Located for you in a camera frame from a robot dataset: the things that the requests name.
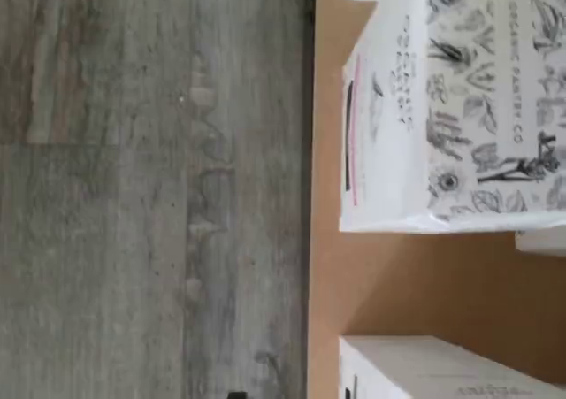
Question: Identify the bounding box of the white box green strip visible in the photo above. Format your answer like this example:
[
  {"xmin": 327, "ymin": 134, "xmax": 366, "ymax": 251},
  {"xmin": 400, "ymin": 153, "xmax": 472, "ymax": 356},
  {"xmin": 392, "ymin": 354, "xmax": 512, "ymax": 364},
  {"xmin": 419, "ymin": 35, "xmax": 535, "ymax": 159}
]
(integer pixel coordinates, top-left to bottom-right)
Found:
[{"xmin": 337, "ymin": 334, "xmax": 566, "ymax": 399}]

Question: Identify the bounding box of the white box pink strip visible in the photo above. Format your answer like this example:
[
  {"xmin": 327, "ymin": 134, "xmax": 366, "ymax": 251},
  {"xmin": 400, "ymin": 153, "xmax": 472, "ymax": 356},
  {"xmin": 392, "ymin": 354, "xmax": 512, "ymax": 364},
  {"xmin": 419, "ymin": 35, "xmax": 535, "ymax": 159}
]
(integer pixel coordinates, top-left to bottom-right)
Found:
[
  {"xmin": 337, "ymin": 0, "xmax": 566, "ymax": 236},
  {"xmin": 513, "ymin": 229, "xmax": 566, "ymax": 257}
]

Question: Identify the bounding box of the black metal shelf frame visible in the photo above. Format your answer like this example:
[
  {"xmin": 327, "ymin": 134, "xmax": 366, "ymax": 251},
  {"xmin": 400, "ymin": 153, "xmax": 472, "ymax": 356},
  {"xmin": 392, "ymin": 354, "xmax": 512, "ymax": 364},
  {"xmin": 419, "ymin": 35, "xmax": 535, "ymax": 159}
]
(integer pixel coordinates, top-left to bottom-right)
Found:
[{"xmin": 302, "ymin": 0, "xmax": 320, "ymax": 399}]

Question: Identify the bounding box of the wooden shelf board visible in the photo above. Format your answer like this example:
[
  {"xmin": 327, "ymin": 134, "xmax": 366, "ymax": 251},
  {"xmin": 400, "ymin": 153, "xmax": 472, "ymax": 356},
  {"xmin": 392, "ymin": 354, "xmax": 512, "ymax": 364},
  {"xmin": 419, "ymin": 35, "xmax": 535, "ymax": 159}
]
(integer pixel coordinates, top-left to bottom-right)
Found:
[{"xmin": 309, "ymin": 0, "xmax": 566, "ymax": 399}]

